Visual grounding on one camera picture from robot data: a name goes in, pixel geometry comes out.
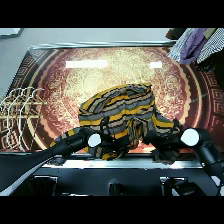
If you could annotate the purple garment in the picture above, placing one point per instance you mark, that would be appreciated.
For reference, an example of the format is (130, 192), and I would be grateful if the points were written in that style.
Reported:
(193, 45)

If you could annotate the silver frame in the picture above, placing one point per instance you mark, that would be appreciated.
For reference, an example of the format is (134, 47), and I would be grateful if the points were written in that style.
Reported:
(133, 163)

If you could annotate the yellow grey striped shirt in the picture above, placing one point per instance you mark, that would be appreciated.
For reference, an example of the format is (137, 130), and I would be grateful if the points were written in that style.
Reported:
(123, 106)

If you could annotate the beige clothes hanger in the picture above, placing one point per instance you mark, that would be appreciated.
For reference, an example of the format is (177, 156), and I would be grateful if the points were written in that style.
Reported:
(23, 104)

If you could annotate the white clothes hanger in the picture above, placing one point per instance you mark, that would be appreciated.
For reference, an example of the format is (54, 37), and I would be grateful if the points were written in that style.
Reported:
(20, 126)

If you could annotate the black white checked garment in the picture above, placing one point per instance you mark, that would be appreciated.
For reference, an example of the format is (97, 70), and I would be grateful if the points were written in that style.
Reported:
(178, 48)

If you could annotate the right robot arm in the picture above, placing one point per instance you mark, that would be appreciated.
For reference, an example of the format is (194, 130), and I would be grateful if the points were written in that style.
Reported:
(208, 151)

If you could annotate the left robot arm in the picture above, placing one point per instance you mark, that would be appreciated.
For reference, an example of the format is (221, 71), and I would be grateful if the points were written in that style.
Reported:
(30, 163)

